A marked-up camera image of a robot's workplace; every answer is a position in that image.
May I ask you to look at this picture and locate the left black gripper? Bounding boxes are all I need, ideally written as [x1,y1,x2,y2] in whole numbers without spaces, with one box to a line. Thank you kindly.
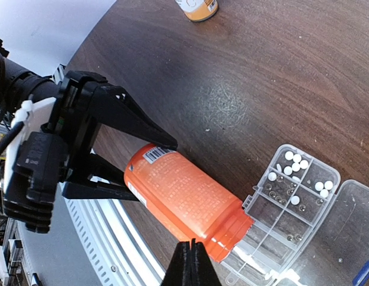
[43,70,178,201]

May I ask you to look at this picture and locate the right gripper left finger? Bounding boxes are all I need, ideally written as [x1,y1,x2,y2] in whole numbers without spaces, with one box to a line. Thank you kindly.
[160,241,192,286]

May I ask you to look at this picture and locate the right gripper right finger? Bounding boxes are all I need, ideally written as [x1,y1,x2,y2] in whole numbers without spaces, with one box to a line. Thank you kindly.
[190,239,221,286]

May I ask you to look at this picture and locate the orange pill bottle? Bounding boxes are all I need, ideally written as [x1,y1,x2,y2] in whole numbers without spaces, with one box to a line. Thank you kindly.
[124,144,254,262]

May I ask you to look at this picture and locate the clear plastic pill organizer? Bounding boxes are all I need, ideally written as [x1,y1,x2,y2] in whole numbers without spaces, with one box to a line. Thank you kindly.
[221,144,369,286]

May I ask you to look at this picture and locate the grey lid vitamin bottle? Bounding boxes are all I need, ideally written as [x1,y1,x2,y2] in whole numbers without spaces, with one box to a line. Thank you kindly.
[175,0,219,22]

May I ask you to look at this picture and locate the white pills in organizer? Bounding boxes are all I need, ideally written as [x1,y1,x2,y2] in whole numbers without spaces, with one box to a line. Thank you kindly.
[265,145,340,203]

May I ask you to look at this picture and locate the front aluminium rail base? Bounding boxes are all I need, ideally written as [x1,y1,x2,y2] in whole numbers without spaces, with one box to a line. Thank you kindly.
[2,64,167,286]

